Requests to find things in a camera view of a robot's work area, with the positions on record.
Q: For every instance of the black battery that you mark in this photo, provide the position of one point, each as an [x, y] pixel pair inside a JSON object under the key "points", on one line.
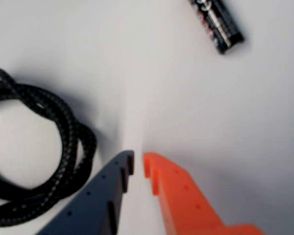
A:
{"points": [[218, 27]]}

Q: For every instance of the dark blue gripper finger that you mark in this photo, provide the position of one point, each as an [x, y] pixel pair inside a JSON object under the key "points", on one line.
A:
{"points": [[98, 203]]}

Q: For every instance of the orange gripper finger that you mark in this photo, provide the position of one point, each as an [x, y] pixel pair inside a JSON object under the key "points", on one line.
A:
{"points": [[181, 203]]}

